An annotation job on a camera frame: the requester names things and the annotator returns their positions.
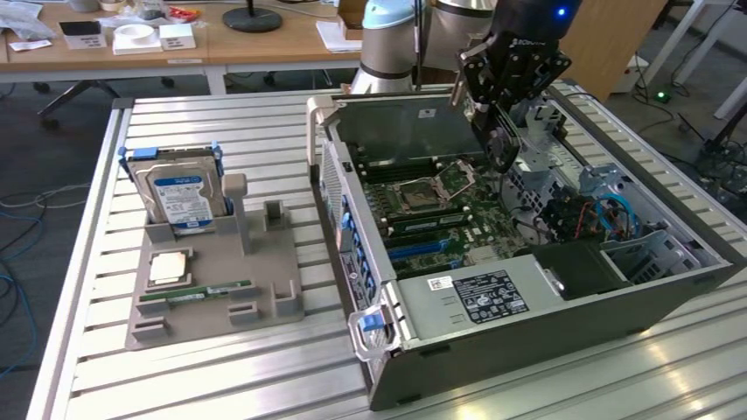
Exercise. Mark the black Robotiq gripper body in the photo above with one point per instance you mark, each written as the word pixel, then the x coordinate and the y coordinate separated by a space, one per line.
pixel 530 26

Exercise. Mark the black graphics card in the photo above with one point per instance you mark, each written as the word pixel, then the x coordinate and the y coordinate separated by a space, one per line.
pixel 501 140

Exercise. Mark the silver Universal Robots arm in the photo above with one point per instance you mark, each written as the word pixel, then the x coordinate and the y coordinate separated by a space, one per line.
pixel 385 44

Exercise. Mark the device with green light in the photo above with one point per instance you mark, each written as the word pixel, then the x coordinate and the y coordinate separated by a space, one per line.
pixel 660 95

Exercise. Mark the silver perforated drive cage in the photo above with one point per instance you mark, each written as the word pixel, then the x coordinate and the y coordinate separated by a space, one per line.
pixel 542 175

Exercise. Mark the white paper stack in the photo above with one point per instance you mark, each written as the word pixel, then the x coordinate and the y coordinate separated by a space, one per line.
pixel 338 37

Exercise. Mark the brown cardboard box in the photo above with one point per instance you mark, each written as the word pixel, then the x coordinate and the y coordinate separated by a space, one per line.
pixel 349 13

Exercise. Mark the CPU socket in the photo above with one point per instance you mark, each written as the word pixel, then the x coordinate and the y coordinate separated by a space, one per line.
pixel 416 194

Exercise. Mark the green motherboard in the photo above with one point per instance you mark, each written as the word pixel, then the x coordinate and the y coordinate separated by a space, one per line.
pixel 484 219

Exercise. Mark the black tripod stand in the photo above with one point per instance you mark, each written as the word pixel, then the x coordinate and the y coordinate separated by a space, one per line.
pixel 717 140

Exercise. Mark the wooden desk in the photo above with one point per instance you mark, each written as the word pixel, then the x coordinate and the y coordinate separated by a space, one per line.
pixel 262 48
pixel 58 59

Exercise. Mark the black round lamp base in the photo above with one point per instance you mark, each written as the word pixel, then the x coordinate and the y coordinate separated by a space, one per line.
pixel 252 21

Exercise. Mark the silver metal disk bay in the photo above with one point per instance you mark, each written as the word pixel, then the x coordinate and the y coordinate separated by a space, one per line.
pixel 659 258

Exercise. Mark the plain white box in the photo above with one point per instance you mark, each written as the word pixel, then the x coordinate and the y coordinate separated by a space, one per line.
pixel 174 37

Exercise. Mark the red small item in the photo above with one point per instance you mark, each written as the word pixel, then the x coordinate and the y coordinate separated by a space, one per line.
pixel 180 14

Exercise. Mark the grey power supply unit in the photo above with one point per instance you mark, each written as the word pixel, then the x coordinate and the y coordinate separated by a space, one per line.
pixel 420 306

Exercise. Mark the white flat tray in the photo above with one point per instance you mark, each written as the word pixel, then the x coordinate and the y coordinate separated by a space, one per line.
pixel 136 49

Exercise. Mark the hard disk in blue caddy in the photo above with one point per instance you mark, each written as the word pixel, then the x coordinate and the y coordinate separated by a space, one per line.
pixel 174 197

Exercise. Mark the blue case latch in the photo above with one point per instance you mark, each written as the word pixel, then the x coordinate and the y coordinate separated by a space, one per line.
pixel 368 324

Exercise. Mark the white tape roll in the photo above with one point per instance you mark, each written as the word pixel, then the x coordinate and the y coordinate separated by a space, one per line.
pixel 133 32

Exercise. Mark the open grey PC case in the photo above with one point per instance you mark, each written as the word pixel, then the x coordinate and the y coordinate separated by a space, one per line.
pixel 525 359

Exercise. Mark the beige tape roll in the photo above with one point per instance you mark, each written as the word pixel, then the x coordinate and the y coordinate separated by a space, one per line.
pixel 110 4

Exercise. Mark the white box with black top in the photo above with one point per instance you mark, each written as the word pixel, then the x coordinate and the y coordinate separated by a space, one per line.
pixel 82 35

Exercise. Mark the silver CPU chip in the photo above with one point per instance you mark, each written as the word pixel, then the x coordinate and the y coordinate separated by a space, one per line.
pixel 168 268

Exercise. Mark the black chair base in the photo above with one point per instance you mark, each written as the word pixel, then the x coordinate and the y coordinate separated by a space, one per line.
pixel 76 89

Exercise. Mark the grey cup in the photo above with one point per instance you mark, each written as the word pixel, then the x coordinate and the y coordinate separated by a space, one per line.
pixel 84 5

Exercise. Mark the green RAM stick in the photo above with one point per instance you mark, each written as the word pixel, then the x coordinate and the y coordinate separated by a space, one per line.
pixel 194 292

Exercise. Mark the grey plastic parts rack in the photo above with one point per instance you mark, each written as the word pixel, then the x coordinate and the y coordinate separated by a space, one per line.
pixel 204 324

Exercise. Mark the red and white paper slip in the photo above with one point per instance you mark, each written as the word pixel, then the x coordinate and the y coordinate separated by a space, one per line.
pixel 29 45

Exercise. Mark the clear plastic bag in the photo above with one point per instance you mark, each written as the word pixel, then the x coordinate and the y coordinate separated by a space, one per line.
pixel 22 19

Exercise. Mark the white table frame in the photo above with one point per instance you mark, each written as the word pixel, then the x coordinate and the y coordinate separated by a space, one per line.
pixel 668 44

